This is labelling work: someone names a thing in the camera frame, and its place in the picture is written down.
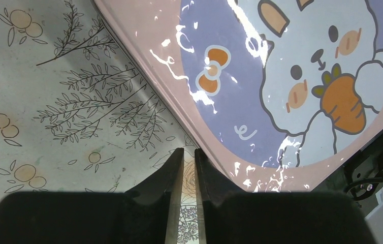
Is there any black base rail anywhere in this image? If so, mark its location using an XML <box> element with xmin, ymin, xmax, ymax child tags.
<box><xmin>314</xmin><ymin>130</ymin><xmax>383</xmax><ymax>215</ymax></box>

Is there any silver tin lid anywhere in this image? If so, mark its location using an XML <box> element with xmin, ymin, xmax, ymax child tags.
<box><xmin>94</xmin><ymin>1</ymin><xmax>383</xmax><ymax>192</ymax></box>

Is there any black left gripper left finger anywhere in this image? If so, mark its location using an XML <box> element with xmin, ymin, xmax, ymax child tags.
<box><xmin>0</xmin><ymin>148</ymin><xmax>184</xmax><ymax>243</ymax></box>

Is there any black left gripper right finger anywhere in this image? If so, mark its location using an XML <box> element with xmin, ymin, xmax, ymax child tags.
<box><xmin>195</xmin><ymin>149</ymin><xmax>376</xmax><ymax>243</ymax></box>

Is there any floral table mat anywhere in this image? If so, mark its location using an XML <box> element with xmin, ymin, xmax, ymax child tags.
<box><xmin>0</xmin><ymin>1</ymin><xmax>199</xmax><ymax>243</ymax></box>

